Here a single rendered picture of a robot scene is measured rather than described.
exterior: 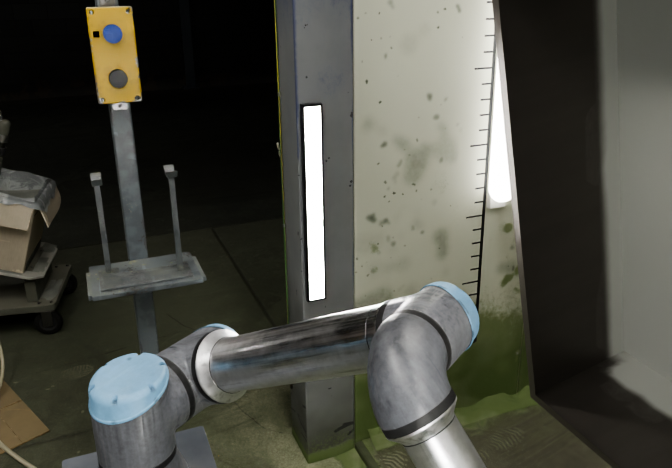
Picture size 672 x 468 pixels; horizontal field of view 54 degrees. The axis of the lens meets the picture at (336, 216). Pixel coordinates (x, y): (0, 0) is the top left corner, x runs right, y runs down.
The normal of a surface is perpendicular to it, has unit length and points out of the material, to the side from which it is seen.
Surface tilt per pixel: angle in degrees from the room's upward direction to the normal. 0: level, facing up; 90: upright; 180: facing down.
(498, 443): 0
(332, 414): 90
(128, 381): 5
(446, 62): 90
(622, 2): 102
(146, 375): 5
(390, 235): 90
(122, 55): 90
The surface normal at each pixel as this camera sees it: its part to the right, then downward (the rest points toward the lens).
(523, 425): -0.01, -0.94
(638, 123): -0.90, 0.33
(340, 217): 0.37, 0.31
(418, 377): 0.07, -0.45
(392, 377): -0.49, -0.34
